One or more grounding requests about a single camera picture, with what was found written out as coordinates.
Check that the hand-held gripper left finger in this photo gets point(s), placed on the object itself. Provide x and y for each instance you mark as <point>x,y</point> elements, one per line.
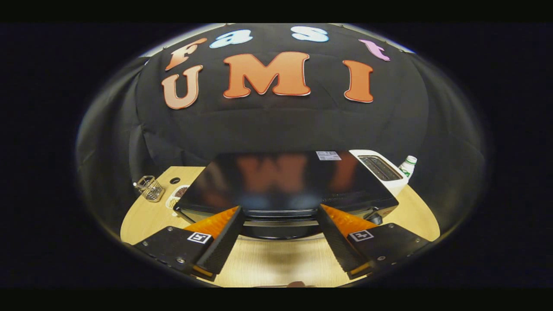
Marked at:
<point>224,244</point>

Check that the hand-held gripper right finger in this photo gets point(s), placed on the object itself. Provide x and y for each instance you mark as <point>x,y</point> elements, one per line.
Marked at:
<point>339,244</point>

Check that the black toaster oven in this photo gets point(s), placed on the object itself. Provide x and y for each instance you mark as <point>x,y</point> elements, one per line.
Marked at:
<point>281,181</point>

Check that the white bread toaster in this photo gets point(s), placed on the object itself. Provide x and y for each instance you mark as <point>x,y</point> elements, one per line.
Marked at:
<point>382,170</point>

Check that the white snack dish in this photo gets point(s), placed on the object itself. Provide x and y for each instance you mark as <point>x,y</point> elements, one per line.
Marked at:
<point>177,196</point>

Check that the white plastic bottle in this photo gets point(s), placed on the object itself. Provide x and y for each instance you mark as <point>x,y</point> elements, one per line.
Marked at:
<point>408,166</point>

